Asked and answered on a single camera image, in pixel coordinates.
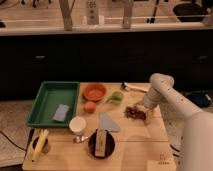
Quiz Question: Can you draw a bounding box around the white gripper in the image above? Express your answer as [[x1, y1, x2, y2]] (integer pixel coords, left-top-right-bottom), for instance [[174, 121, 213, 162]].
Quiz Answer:
[[137, 94, 160, 125]]

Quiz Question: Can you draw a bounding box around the dark red grape bunch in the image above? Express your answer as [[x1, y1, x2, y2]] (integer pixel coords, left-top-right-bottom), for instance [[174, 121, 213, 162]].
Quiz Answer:
[[124, 106, 146, 120]]

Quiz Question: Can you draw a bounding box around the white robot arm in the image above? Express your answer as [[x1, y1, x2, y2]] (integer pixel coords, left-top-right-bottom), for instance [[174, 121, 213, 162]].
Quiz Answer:
[[142, 73, 213, 171]]

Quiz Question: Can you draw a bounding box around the blue triangular cloth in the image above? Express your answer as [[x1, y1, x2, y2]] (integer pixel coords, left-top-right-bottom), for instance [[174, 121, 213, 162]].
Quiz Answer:
[[99, 112, 120, 132]]

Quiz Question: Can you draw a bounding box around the black plate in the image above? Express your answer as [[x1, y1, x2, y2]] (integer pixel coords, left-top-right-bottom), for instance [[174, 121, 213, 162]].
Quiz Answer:
[[88, 129, 115, 159]]

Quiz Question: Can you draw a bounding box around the wooden block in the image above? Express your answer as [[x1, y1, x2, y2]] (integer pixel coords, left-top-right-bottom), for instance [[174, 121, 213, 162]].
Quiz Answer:
[[95, 129, 107, 157]]

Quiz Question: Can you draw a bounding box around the orange fruit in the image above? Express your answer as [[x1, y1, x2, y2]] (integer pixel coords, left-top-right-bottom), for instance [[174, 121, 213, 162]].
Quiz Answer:
[[84, 101, 96, 113]]

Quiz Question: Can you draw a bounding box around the orange bowl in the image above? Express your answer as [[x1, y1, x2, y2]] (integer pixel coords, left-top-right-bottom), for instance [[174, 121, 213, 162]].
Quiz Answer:
[[83, 83, 106, 102]]

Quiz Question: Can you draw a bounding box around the white cup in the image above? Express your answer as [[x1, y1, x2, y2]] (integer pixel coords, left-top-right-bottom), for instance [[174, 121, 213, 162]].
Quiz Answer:
[[69, 116, 86, 135]]

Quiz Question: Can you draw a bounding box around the metal clip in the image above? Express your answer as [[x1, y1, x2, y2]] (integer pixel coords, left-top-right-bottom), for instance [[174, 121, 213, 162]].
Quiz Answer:
[[73, 136, 89, 143]]

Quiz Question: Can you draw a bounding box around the blue sponge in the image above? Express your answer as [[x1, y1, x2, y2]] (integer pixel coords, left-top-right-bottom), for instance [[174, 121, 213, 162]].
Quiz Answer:
[[53, 104, 70, 122]]

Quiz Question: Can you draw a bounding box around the green plastic tray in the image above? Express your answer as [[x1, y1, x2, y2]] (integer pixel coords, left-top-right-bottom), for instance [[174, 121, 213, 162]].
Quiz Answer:
[[27, 81, 80, 128]]

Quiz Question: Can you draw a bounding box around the yellow banana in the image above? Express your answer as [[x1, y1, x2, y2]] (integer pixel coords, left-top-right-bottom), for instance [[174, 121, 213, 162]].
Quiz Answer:
[[32, 129, 49, 162]]

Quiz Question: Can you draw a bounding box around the small dark bowl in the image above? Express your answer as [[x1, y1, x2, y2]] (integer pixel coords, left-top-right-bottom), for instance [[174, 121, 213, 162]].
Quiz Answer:
[[32, 137, 51, 154]]

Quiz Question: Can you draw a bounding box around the black cable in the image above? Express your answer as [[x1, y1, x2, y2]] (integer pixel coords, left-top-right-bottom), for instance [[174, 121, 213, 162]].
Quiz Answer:
[[0, 128, 35, 156], [170, 143, 182, 159]]

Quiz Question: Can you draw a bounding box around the black cable left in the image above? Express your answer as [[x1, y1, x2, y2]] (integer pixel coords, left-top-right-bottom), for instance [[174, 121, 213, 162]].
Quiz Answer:
[[0, 128, 35, 156]]

